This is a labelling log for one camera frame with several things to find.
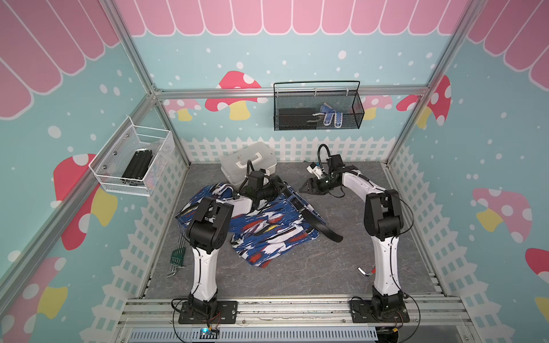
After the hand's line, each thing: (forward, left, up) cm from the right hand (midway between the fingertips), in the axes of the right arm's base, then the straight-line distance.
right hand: (305, 190), depth 98 cm
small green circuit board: (-53, +36, -11) cm, 65 cm away
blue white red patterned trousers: (-11, +11, -6) cm, 17 cm away
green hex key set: (-29, +53, -6) cm, 60 cm away
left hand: (+1, +8, +1) cm, 8 cm away
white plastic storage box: (+17, +21, +4) cm, 28 cm away
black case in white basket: (-10, +58, +28) cm, 65 cm away
